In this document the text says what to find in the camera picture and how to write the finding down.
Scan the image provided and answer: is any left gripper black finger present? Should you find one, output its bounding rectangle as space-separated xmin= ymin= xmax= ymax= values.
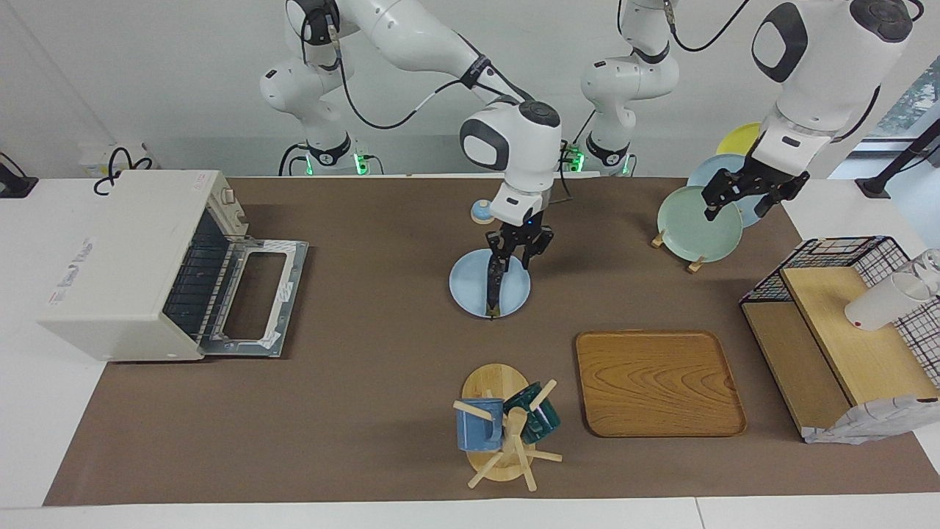
xmin=703 ymin=173 xmax=741 ymax=222
xmin=755 ymin=173 xmax=811 ymax=219

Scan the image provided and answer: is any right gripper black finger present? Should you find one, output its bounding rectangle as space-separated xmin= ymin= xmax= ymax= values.
xmin=521 ymin=228 xmax=556 ymax=272
xmin=484 ymin=231 xmax=513 ymax=281

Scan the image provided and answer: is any small light blue plate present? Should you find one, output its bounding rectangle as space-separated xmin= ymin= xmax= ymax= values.
xmin=449 ymin=248 xmax=532 ymax=319

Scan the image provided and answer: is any dark purple eggplant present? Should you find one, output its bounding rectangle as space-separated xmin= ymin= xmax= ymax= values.
xmin=485 ymin=253 xmax=507 ymax=319

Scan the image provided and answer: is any toaster oven glass door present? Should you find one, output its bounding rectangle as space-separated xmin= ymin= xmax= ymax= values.
xmin=202 ymin=237 xmax=311 ymax=359

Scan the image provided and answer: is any white toaster oven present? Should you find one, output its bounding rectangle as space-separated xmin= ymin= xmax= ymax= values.
xmin=37 ymin=169 xmax=254 ymax=362

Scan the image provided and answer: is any large light blue plate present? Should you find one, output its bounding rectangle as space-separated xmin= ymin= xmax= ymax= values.
xmin=687 ymin=153 xmax=768 ymax=228

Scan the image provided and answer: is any pale green plate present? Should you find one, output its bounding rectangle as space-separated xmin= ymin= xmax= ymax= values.
xmin=657 ymin=185 xmax=745 ymax=263

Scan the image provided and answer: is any yellow plate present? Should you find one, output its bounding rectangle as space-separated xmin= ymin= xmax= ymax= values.
xmin=716 ymin=122 xmax=764 ymax=156

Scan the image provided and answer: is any wooden plate rack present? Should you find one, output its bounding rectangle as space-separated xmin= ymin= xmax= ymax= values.
xmin=651 ymin=229 xmax=707 ymax=274

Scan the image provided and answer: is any wooden mug tree stand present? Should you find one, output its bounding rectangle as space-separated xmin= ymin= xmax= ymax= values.
xmin=452 ymin=363 xmax=565 ymax=492

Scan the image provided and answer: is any white cup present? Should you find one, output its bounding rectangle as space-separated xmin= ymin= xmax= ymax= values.
xmin=845 ymin=273 xmax=933 ymax=331

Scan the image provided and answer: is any clear glass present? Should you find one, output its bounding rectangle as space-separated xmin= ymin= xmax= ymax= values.
xmin=911 ymin=248 xmax=940 ymax=284

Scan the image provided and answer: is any brown table mat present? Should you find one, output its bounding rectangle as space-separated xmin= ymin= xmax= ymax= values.
xmin=43 ymin=175 xmax=940 ymax=508

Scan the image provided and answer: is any wooden serving tray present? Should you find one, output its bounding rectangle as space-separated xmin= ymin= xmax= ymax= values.
xmin=575 ymin=330 xmax=748 ymax=439

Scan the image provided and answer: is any dark green mug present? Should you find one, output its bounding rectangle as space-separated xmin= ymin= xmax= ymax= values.
xmin=503 ymin=381 xmax=562 ymax=445

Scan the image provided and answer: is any blue mug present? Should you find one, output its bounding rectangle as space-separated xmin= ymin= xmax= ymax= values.
xmin=456 ymin=397 xmax=506 ymax=452

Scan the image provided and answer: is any grey marbled cloth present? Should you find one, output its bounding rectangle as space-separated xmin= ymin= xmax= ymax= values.
xmin=802 ymin=395 xmax=940 ymax=445

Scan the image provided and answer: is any white power outlet box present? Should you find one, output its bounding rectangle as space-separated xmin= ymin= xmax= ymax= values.
xmin=79 ymin=142 xmax=159 ymax=177

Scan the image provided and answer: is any black table clamp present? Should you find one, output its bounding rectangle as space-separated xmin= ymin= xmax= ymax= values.
xmin=0 ymin=153 xmax=39 ymax=199

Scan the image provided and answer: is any black base cable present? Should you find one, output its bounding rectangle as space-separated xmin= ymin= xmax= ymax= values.
xmin=278 ymin=143 xmax=309 ymax=177
xmin=558 ymin=110 xmax=597 ymax=199

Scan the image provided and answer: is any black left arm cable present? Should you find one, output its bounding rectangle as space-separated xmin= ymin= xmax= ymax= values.
xmin=617 ymin=0 xmax=753 ymax=54

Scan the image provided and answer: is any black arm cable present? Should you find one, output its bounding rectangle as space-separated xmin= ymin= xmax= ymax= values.
xmin=617 ymin=0 xmax=753 ymax=54
xmin=300 ymin=15 xmax=537 ymax=132

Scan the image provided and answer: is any window with grey frame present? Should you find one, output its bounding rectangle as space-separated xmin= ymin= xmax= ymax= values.
xmin=830 ymin=55 xmax=940 ymax=181

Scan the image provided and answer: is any wood and wire shelf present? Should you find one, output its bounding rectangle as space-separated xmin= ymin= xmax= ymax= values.
xmin=740 ymin=236 xmax=940 ymax=445

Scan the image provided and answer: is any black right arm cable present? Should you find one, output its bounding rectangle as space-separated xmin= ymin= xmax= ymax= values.
xmin=300 ymin=15 xmax=537 ymax=132

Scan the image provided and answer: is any black oven power cord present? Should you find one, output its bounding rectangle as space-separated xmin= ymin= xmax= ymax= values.
xmin=93 ymin=147 xmax=155 ymax=195

